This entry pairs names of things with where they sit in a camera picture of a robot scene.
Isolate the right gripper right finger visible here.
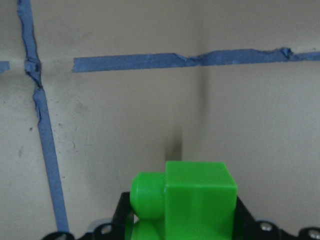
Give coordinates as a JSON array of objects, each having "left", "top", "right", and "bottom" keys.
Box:
[{"left": 232, "top": 197, "right": 320, "bottom": 240}]

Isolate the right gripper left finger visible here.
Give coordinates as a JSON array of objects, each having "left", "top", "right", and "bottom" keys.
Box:
[{"left": 39, "top": 191, "right": 136, "bottom": 240}]

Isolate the green toy block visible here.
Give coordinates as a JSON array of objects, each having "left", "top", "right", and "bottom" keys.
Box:
[{"left": 130, "top": 161, "right": 238, "bottom": 240}]

